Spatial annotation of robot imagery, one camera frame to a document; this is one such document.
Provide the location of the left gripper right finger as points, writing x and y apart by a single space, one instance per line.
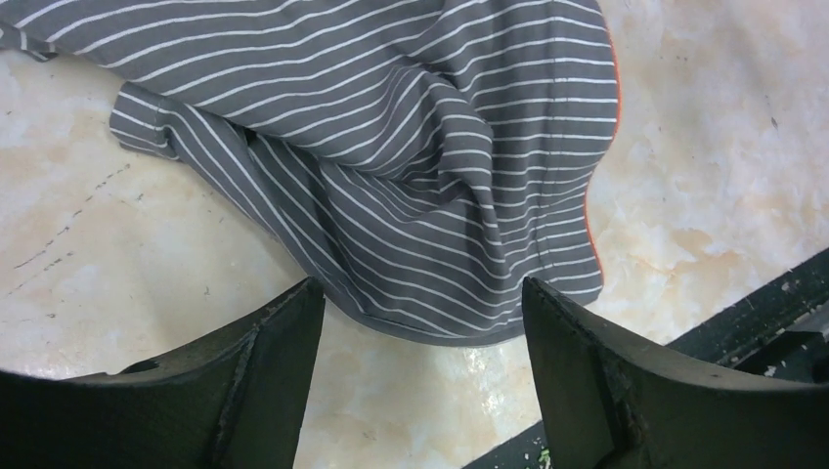
611 398

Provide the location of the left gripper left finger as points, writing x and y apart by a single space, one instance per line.
233 398

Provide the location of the grey striped underwear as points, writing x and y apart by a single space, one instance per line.
419 158

